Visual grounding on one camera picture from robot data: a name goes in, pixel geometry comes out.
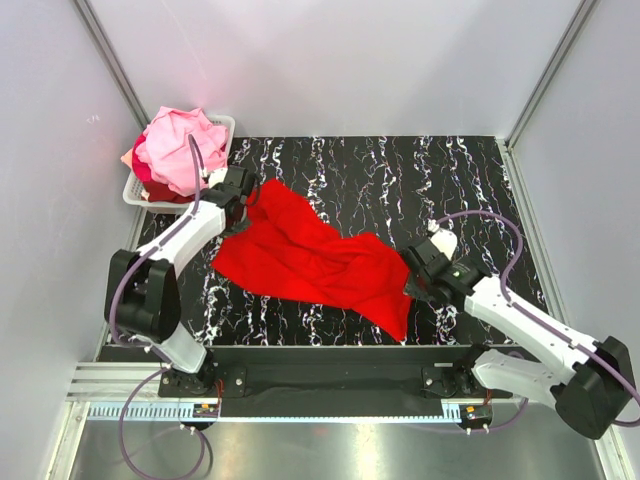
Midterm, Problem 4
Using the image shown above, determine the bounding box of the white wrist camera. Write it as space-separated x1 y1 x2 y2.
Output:
428 219 458 260
202 167 228 189

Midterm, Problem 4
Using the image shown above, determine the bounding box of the pink t-shirt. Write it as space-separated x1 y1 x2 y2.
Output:
135 106 228 197

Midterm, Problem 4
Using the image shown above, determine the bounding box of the red t-shirt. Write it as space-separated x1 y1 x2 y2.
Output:
212 179 411 341

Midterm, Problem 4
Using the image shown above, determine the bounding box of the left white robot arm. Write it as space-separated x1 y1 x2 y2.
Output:
104 166 258 396

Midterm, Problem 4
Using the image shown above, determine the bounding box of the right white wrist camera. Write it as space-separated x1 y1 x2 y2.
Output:
428 219 458 260

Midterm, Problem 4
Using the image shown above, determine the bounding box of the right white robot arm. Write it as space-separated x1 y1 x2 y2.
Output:
400 239 637 440

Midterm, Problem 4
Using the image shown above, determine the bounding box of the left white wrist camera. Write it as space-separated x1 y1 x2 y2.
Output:
202 167 228 189

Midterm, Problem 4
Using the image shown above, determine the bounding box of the white plastic laundry basket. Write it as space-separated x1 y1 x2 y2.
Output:
122 113 236 215

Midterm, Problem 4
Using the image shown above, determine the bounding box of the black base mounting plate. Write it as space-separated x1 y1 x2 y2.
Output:
149 344 516 419

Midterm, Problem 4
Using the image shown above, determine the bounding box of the peach garment in basket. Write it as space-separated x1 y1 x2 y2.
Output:
121 149 133 170

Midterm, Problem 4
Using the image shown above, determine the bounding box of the aluminium frame rail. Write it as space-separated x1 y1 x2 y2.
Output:
65 362 161 402

